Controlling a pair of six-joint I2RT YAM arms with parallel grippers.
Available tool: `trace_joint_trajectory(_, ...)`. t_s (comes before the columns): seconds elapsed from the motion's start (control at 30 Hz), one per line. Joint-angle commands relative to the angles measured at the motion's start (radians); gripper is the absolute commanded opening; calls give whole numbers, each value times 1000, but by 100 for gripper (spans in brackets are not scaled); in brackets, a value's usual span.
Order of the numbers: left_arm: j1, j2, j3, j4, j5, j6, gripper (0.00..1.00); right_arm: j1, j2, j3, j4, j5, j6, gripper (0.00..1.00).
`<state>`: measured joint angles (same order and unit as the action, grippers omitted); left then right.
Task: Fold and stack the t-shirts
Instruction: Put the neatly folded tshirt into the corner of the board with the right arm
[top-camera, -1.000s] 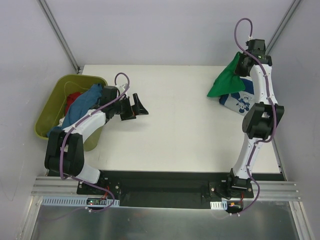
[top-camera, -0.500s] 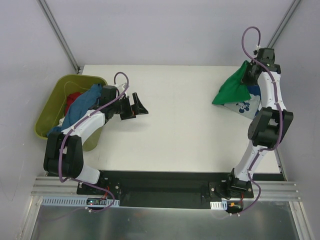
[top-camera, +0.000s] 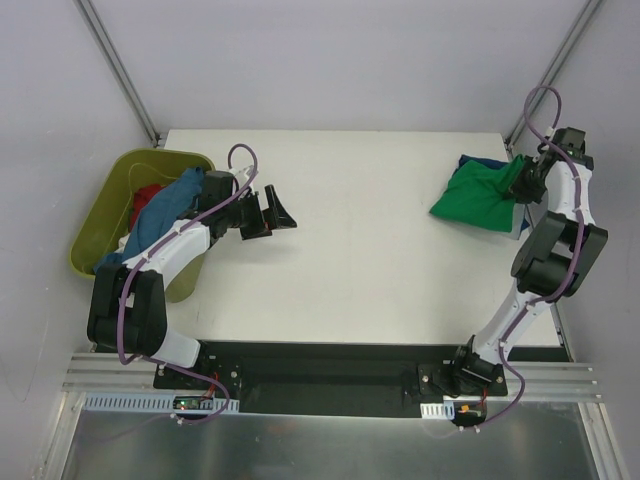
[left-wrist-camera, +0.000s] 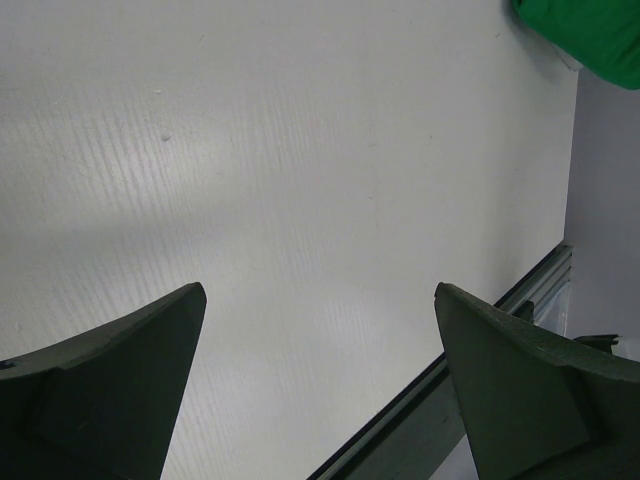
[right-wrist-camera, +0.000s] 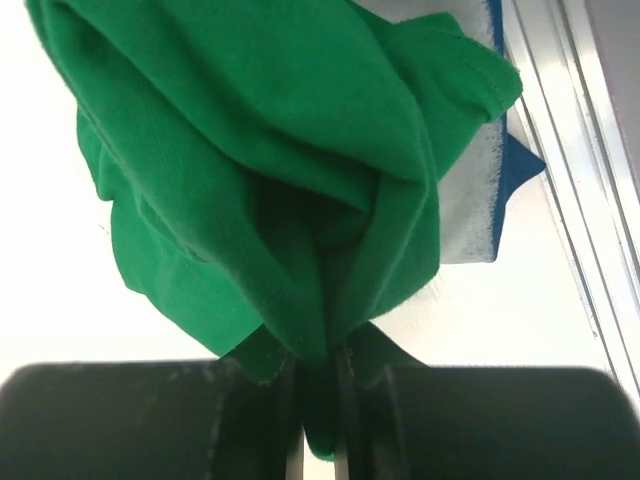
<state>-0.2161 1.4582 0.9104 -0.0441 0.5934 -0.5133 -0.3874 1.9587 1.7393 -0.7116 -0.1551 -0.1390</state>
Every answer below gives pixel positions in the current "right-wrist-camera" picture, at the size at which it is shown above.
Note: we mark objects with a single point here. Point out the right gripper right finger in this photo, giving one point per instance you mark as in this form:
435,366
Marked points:
401,419

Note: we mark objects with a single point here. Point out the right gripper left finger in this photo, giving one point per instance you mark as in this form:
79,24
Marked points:
231,418

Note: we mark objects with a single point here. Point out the green t shirt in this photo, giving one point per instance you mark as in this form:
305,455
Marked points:
273,166

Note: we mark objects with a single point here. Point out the folded navy printed t shirt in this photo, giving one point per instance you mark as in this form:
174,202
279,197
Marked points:
475,191

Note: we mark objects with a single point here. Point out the right frame post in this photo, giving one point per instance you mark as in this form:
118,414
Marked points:
570,119

